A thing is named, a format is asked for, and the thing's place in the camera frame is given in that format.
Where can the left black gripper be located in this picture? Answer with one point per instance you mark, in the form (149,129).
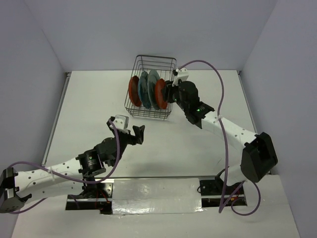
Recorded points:
(138,132)

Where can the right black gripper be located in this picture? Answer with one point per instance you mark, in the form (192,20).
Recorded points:
(167,93)

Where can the small orange scalloped plate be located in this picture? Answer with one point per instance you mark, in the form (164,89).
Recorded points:
(162,104)

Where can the light green plate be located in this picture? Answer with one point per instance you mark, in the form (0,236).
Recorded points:
(153,77)

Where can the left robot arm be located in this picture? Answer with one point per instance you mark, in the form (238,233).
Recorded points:
(75,177)

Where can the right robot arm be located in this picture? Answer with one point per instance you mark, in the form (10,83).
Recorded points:
(257,151)

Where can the teal embossed plate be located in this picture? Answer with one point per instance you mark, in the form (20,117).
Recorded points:
(143,90)

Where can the red plate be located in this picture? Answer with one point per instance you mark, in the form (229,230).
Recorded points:
(133,91)

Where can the silver foil cover panel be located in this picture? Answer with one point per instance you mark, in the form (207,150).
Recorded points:
(156,196)

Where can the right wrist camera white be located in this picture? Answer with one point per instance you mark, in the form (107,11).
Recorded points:
(180,74)

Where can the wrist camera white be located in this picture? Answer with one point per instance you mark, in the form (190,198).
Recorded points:
(120,122)
(180,74)

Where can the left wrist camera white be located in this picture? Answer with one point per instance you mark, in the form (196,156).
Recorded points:
(120,122)

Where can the wire dish rack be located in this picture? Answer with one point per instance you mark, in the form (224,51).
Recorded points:
(164,66)

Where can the black mounting rail base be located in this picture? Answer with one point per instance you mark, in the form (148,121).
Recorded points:
(100,197)

